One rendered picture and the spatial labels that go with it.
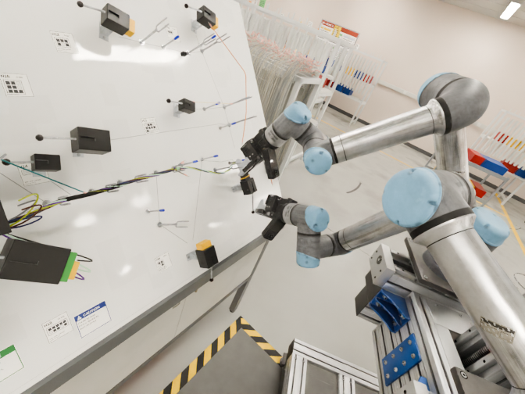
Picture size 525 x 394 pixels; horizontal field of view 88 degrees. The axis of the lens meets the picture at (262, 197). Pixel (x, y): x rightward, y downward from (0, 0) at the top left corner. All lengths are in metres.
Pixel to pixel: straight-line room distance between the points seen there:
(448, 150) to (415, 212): 0.47
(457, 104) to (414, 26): 8.38
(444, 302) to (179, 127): 1.08
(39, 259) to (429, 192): 0.71
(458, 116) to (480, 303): 0.43
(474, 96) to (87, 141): 0.90
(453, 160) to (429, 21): 8.22
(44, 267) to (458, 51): 8.96
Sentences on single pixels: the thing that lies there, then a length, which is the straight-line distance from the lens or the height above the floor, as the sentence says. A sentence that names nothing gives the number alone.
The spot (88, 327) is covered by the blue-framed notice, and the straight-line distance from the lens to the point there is 0.86.
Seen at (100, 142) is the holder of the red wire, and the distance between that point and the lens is 0.74.
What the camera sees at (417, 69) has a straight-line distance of 9.05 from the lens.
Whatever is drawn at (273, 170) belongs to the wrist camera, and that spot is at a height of 1.24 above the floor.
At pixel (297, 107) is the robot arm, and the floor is 1.47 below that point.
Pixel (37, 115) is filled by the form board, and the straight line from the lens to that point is 0.83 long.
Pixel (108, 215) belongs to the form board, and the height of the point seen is 1.10.
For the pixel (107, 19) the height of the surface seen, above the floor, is 1.52.
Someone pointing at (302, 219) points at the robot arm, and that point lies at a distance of 0.85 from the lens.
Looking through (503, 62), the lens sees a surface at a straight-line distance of 9.09.
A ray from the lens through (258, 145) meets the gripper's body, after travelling 0.98.
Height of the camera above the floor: 1.65
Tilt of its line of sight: 32 degrees down
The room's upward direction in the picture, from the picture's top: 22 degrees clockwise
